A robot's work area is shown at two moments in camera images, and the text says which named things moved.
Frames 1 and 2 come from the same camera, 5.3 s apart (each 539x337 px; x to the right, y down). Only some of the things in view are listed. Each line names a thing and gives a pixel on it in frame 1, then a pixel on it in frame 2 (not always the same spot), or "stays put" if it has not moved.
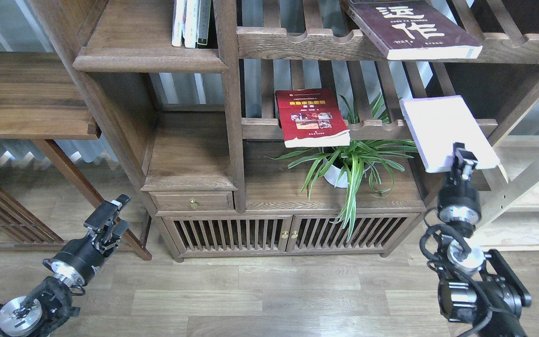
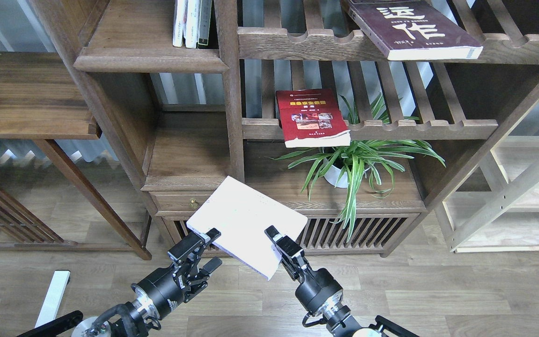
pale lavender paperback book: x=439 y=122 → x=242 y=215
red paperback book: x=311 y=117 stays put
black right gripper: x=458 y=200 → x=319 y=291
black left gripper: x=78 y=260 → x=164 y=288
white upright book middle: x=189 y=28 stays put
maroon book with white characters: x=412 y=30 stays put
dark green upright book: x=203 y=22 stays put
